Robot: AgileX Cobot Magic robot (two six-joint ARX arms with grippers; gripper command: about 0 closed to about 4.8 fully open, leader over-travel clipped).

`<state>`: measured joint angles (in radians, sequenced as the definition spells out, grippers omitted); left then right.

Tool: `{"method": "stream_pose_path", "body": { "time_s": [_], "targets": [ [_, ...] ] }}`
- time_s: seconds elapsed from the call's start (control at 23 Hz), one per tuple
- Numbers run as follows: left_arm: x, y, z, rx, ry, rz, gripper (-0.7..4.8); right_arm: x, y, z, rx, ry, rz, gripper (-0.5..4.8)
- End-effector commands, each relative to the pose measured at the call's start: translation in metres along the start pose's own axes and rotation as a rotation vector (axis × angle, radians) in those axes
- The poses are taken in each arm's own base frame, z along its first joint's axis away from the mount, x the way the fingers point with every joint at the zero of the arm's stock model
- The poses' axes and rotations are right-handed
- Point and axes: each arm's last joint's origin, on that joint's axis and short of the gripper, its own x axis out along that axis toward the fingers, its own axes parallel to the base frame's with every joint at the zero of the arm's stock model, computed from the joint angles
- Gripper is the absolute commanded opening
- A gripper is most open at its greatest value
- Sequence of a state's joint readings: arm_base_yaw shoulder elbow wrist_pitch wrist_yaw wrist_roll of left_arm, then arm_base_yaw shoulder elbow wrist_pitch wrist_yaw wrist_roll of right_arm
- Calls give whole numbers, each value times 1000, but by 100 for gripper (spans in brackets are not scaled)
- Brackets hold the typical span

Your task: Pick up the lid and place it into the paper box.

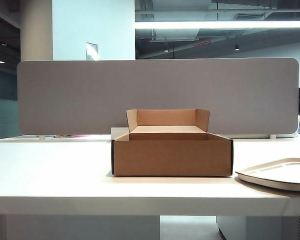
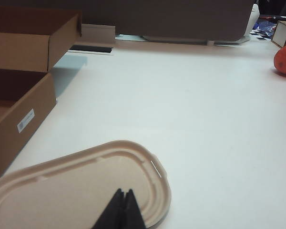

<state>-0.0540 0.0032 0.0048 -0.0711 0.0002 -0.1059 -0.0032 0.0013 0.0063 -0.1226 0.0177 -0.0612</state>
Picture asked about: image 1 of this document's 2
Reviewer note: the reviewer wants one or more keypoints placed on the white table support panel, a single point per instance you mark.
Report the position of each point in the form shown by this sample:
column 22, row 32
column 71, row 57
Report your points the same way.
column 80, row 227

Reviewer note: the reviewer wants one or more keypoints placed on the wall poster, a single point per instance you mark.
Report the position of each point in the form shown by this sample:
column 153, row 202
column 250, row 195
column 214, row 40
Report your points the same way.
column 91, row 51

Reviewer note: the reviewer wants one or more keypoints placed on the white divider foot bracket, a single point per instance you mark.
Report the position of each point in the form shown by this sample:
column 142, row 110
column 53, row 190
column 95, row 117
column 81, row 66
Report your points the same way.
column 272, row 136
column 41, row 137

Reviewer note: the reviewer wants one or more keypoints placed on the round ceiling spot lamp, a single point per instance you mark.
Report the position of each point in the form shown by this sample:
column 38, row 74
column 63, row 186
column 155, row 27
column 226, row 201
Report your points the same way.
column 166, row 50
column 236, row 48

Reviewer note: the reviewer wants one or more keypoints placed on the small brown flat object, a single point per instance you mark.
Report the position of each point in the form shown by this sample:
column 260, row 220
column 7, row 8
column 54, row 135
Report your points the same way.
column 62, row 135

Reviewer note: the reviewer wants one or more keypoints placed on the white cabinet with vent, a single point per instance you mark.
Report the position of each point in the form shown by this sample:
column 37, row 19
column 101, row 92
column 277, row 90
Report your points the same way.
column 260, row 228

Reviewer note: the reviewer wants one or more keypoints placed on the grey felt desk divider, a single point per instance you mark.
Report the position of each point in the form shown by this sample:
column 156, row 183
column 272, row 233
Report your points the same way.
column 90, row 95

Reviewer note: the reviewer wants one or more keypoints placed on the long ceiling light strip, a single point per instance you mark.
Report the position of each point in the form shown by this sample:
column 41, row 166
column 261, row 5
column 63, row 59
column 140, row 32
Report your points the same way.
column 215, row 25

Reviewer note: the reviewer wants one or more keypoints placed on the brown cardboard box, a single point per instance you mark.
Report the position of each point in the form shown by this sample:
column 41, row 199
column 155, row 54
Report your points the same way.
column 172, row 160

